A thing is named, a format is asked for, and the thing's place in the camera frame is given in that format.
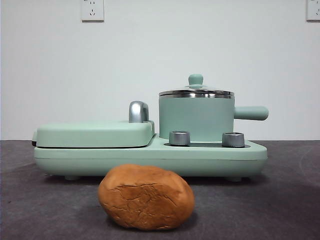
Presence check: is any glass pot lid green knob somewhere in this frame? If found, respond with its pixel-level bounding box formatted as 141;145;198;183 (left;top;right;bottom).
159;73;235;98

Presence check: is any brown potato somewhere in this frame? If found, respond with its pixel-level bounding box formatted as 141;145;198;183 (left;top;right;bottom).
97;163;195;231

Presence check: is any silver control knob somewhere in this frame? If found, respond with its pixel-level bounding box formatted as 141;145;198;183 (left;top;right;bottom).
221;131;245;148
168;130;191;146

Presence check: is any green breakfast machine base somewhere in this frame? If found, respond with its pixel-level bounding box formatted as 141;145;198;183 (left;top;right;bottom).
33;133;268;182

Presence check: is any chrome cover handle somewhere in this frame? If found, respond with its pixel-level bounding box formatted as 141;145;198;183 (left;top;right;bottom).
128;100;151;124

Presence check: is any green pot with handle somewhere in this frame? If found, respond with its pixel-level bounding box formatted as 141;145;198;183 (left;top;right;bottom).
158;96;270;141

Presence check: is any white wall socket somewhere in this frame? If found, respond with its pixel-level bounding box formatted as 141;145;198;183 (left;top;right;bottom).
81;0;105;23
306;0;320;22

